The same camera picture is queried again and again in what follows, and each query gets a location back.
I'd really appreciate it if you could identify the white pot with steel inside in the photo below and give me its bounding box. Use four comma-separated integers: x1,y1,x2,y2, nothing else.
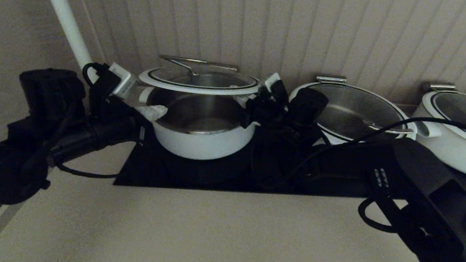
404,101,466,179

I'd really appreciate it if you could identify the wide black glass cooktop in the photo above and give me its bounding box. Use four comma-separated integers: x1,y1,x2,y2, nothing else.
114,127,411,213

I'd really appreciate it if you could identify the white round pole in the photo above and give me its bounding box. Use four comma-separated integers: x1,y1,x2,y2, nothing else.
22,0,106,84

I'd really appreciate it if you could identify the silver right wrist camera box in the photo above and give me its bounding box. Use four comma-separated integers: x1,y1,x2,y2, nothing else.
263,71,282,93

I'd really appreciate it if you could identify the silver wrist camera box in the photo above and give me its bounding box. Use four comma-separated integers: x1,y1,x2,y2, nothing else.
263,71,282,93
106,62,138,101

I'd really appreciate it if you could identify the steel lid bracket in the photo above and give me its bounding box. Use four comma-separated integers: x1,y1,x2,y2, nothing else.
314,75,346,87
421,82,456,95
207,62,239,73

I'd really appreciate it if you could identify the black looping left gripper cable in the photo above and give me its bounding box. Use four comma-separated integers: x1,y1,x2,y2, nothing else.
54,161,123,181

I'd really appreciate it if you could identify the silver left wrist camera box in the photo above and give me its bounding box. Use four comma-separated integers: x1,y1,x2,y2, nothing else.
106,62,138,101

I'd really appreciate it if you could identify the white pot with open handles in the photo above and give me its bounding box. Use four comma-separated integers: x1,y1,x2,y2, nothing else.
134,84,263,166

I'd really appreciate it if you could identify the black left wrist camera cable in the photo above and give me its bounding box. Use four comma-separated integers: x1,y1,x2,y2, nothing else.
80,61,111,89

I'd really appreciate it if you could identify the short black right arm cable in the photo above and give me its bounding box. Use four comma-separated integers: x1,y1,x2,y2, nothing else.
355,196,399,233

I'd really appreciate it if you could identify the long black right arm cable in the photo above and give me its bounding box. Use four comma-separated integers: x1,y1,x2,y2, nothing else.
270,103,466,210

